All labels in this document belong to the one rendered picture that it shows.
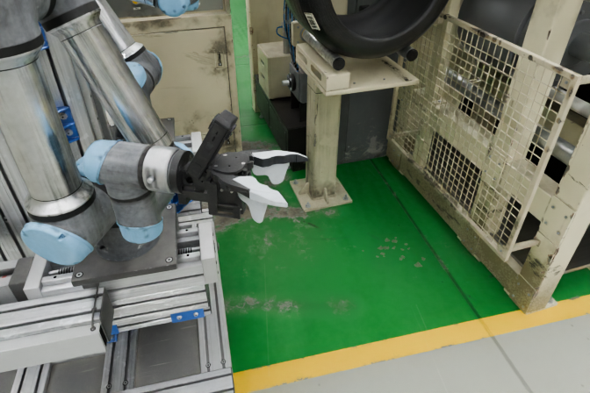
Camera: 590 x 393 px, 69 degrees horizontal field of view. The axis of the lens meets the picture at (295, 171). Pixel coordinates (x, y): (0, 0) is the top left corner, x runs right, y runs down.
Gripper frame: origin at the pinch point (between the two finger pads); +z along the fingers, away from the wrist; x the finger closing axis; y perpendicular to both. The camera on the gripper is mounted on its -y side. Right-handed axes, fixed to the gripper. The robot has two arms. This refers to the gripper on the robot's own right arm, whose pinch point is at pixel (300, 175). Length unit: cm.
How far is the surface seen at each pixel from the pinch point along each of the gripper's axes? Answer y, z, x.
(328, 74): 8, -8, -90
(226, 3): -7, -63, -140
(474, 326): 97, 57, -76
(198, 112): 46, -79, -137
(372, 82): 12, 7, -100
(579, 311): 95, 98, -91
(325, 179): 75, -12, -138
